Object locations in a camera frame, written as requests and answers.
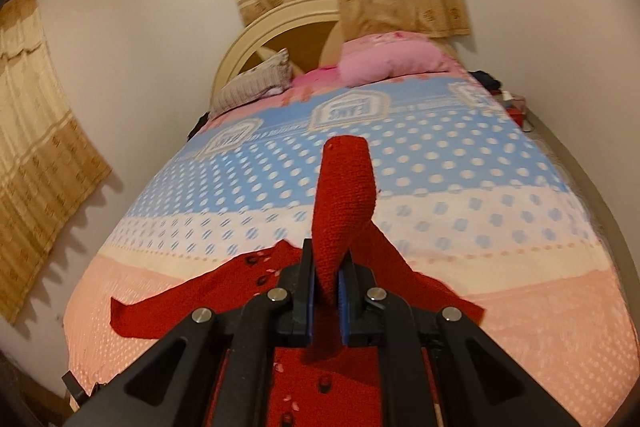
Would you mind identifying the red knitted cardigan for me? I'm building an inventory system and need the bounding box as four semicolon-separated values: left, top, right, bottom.
111;135;485;426

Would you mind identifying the polka dot bed sheet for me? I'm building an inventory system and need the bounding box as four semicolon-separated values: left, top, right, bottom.
64;70;639;426

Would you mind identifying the beige side curtain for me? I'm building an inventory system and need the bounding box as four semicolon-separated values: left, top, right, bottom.
0;0;111;323

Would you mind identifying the red small box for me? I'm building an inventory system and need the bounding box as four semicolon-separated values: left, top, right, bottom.
506;105;527;129

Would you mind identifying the black bedside item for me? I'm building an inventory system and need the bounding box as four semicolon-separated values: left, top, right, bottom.
470;70;502;93

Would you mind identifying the pink pillow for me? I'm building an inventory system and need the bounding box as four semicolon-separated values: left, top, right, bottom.
337;31;463;87

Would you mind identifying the striped grey pillow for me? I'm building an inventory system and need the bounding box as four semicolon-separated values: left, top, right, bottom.
208;49;293;119

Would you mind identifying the cream round headboard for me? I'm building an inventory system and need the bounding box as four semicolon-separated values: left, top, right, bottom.
210;0;344;96

